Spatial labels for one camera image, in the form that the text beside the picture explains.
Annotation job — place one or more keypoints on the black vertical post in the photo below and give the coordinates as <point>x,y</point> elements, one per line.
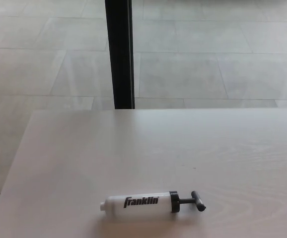
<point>118,49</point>

